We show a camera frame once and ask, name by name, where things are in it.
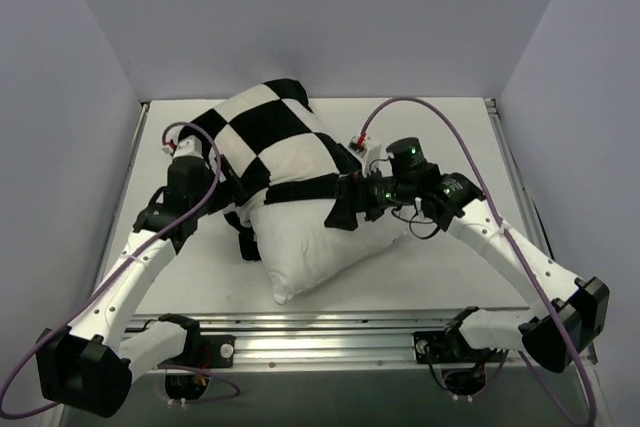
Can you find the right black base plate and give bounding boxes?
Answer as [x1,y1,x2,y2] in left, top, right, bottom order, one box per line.
[412,330,456,365]

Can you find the purple cable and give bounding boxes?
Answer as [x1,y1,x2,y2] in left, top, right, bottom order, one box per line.
[359,96,596,427]
[0,122,241,419]

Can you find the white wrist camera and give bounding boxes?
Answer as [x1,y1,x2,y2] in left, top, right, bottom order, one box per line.
[161,136,203,159]
[347,133,381,175]

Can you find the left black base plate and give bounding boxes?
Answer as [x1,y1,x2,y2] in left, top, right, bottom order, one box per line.
[196,335,236,369]

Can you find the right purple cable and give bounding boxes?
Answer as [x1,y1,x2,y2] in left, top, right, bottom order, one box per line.
[359,96,596,427]

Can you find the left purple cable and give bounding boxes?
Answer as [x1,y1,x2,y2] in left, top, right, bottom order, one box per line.
[0,122,241,419]

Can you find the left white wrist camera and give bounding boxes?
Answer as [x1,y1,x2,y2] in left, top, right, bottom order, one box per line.
[161,136,203,159]

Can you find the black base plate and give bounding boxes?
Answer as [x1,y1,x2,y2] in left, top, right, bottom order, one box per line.
[412,330,456,365]
[196,335,236,369]

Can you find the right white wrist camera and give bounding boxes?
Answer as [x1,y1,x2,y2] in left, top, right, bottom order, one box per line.
[347,133,381,175]

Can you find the right aluminium side rail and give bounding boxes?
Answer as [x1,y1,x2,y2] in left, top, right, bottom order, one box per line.
[484,98,555,260]

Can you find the aluminium front rail frame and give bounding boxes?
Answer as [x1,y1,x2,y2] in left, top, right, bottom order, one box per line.
[52,309,599,427]

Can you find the black white checkered pillowcase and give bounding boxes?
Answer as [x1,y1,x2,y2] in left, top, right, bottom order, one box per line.
[192,78,360,261]

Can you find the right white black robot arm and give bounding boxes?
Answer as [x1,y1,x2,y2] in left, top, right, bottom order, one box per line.
[325,135,610,373]

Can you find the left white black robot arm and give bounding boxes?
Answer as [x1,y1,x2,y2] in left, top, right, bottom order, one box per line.
[36,154,220,418]

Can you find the white pillow insert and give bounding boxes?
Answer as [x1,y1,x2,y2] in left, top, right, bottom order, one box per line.
[239,193,407,305]

